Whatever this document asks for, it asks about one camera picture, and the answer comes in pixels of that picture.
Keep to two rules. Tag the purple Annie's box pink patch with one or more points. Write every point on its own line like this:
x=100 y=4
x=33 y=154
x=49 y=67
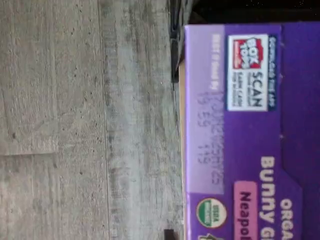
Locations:
x=250 y=125

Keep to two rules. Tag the wooden shelf board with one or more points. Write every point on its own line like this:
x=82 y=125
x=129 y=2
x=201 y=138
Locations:
x=181 y=150

